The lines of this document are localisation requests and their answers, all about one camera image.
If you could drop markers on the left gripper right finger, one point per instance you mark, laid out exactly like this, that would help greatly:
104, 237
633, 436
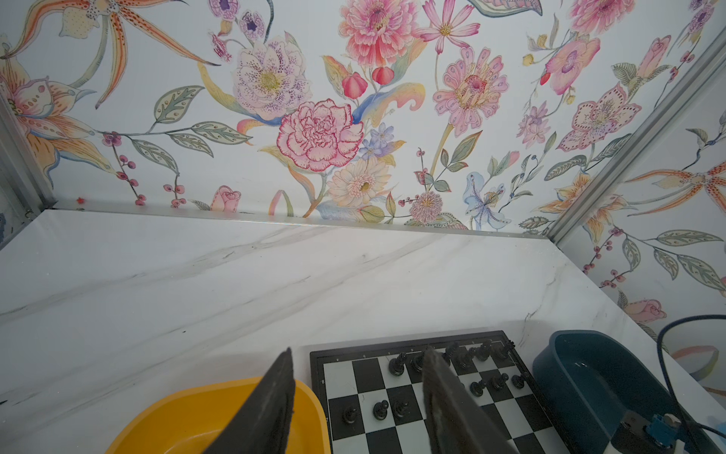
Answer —
456, 423

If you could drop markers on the black pawn g7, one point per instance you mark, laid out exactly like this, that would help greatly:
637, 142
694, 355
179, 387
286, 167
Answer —
499, 382

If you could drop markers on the yellow plastic tray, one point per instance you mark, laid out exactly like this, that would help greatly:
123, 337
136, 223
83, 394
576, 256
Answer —
188, 421

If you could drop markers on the black pawn f7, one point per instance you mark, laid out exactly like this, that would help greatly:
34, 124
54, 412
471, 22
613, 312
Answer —
477, 388

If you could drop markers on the dark teal plastic tray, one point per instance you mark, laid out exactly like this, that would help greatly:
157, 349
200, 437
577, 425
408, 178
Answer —
604, 400

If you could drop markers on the black pawn h7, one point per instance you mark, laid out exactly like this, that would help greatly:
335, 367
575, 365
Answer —
518, 382

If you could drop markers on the black rook piece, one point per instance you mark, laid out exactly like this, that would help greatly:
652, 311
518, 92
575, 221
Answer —
502, 353

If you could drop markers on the black knight piece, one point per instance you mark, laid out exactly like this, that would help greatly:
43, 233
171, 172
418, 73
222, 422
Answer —
484, 351

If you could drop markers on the black white chessboard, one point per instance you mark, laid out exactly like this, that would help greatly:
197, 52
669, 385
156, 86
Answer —
372, 395

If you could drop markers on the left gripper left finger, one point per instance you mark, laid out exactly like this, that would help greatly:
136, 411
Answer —
263, 422

